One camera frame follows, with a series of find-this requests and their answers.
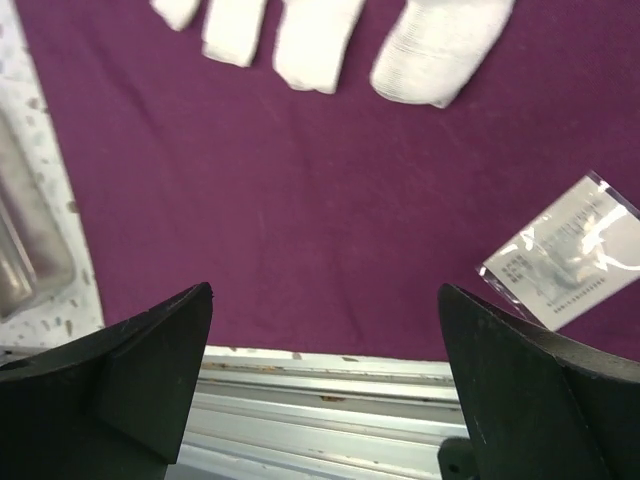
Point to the purple cloth mat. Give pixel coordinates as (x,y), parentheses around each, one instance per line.
(324,223)

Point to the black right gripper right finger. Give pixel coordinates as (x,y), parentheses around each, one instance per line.
(536,404)

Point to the aluminium rail frame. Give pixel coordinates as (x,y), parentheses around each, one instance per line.
(269,414)

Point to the clear plastic sachet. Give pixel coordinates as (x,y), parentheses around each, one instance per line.
(581,250)

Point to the white gauze pad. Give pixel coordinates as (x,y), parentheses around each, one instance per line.
(311,42)
(177,14)
(435,47)
(231,30)

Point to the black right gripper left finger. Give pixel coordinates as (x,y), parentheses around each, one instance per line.
(111,405)

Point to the steel instrument tray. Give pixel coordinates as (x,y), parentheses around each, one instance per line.
(36,262)

